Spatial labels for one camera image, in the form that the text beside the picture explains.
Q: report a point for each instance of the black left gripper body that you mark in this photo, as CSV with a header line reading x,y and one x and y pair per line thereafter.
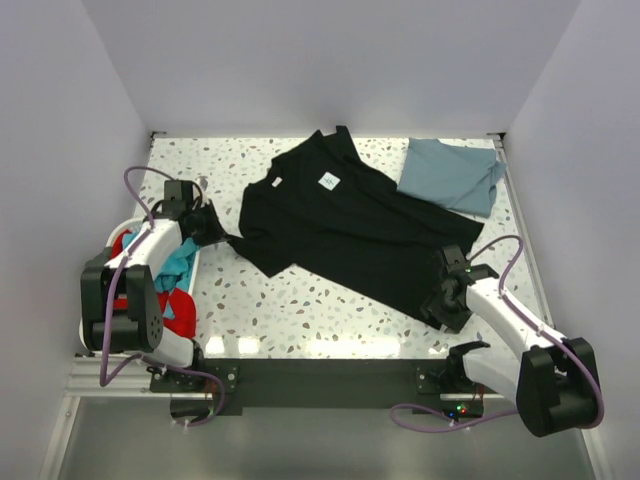
x,y
211,226

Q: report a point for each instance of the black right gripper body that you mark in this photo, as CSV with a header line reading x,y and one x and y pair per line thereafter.
x,y
439,310

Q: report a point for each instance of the black t-shirt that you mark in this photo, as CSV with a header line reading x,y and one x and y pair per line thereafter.
x,y
322,208

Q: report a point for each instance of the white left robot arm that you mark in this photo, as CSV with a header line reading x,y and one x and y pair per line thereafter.
x,y
120,311

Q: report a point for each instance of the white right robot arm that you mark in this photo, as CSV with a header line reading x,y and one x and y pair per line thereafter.
x,y
551,379

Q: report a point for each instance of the white laundry basket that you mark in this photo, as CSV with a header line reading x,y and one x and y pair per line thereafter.
x,y
195,270

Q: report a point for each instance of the turquoise t-shirt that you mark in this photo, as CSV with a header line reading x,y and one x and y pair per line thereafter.
x,y
175,262

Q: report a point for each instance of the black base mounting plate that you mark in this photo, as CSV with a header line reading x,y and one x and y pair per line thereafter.
x,y
308,383

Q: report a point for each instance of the red t-shirt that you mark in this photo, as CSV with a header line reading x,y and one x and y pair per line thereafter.
x,y
180,312

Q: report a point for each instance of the folded grey-blue t-shirt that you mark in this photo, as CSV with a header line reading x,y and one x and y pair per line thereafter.
x,y
462,179

